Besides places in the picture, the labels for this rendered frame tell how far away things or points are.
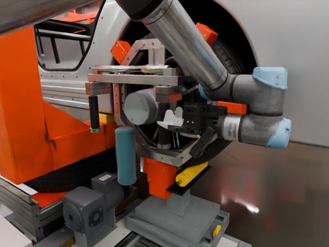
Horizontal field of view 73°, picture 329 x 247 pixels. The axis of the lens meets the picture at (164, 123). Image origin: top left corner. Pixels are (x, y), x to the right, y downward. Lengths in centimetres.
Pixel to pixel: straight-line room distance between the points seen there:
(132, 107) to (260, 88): 49
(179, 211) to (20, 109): 92
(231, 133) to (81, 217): 82
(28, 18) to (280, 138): 51
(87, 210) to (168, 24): 91
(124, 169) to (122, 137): 15
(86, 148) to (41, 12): 113
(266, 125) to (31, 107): 91
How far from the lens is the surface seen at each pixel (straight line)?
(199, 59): 50
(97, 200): 116
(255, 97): 56
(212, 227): 138
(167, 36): 45
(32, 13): 19
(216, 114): 61
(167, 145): 72
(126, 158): 101
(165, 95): 68
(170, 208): 133
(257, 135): 57
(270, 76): 55
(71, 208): 118
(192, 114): 62
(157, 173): 107
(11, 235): 42
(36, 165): 116
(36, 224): 141
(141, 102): 84
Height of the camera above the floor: 101
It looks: 14 degrees down
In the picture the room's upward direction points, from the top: straight up
